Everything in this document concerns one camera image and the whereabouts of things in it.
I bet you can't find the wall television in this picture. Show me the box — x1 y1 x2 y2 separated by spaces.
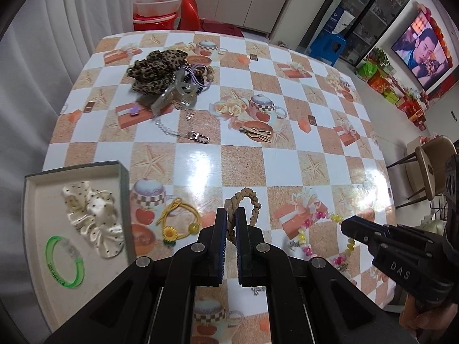
390 11 459 92

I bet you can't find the leopard print scrunchie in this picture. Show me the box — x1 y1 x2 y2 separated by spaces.
126 48 189 97

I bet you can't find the white polka dot scrunchie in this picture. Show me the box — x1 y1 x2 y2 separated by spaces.
62 181 125 259

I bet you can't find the clear hair claw clip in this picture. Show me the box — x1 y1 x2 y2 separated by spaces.
151 68 199 115

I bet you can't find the checkered printed tablecloth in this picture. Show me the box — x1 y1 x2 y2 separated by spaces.
42 30 398 344

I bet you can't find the red bucket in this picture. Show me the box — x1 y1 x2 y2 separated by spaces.
133 12 180 33

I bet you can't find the blue white carton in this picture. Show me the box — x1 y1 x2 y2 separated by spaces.
323 5 354 34

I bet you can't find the person's right hand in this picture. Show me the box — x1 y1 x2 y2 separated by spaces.
400 292 459 341

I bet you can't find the tan hair clip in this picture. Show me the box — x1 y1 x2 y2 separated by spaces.
240 125 273 142

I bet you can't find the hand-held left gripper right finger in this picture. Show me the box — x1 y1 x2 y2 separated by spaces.
235 207 418 344

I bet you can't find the silver chain with clasp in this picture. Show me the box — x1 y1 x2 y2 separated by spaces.
153 109 210 144

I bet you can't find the yellow sunflower hair tie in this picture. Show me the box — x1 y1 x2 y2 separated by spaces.
156 197 202 246

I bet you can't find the pink yellow flower bead bracelet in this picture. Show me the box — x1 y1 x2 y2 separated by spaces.
289 211 355 271

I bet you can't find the blue plastic stool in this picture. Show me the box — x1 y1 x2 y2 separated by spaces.
309 30 348 67

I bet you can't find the white curtain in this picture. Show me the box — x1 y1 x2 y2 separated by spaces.
0 0 160 294

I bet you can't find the purple hair tie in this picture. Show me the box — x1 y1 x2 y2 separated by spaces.
181 62 214 92

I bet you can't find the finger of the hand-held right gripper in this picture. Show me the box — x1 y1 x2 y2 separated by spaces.
340 216 446 247
343 233 396 259

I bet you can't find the pile of colourful gift boxes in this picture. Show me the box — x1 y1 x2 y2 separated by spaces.
357 46 431 131

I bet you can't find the grey cardboard box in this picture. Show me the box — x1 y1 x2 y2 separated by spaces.
23 161 139 334

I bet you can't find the glass display cabinet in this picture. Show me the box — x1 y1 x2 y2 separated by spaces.
337 0 422 67

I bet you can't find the green plastic bracelet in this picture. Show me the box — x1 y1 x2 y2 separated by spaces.
45 236 86 289

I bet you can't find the brown braided bracelet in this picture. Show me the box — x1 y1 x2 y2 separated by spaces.
227 187 260 248

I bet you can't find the tan folding chair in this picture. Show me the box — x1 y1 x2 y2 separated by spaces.
386 136 458 208

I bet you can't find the orange wall garland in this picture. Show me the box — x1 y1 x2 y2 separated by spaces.
416 2 459 69

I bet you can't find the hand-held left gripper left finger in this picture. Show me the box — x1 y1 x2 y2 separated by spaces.
45 207 228 344

